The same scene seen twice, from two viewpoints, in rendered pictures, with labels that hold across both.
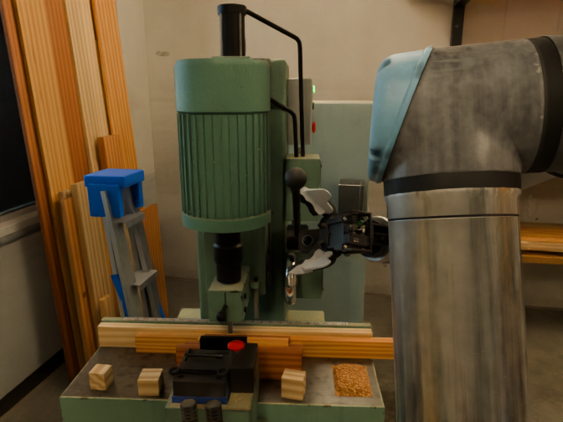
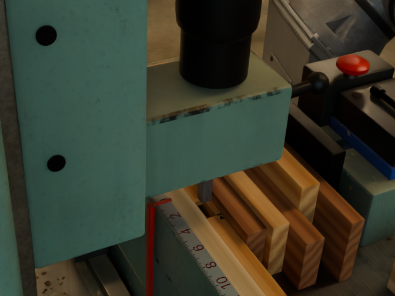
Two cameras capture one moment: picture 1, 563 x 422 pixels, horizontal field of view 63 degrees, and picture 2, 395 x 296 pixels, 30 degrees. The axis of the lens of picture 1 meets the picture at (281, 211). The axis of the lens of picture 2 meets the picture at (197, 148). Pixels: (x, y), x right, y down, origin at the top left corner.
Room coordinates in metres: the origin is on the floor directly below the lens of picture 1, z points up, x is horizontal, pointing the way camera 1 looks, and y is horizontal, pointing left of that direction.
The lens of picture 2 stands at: (1.15, 0.50, 1.35)
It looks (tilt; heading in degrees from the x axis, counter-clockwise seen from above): 36 degrees down; 237
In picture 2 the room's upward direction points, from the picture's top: 4 degrees clockwise
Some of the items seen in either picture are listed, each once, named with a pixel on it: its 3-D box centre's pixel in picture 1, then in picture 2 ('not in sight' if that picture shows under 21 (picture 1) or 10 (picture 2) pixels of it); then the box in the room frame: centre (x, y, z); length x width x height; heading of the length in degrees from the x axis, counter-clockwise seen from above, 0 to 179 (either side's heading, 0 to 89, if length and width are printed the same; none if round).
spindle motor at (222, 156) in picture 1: (224, 145); not in sight; (0.89, 0.11, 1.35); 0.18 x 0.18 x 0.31
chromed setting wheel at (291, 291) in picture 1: (291, 279); not in sight; (1.02, -0.02, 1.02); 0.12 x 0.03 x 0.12; 177
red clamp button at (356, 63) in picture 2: (236, 345); (352, 64); (0.72, 0.08, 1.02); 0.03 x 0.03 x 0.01
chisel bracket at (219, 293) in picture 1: (231, 295); (186, 127); (0.91, 0.11, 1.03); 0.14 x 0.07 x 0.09; 177
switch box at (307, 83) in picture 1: (299, 111); not in sight; (1.20, -0.05, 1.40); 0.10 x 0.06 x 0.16; 177
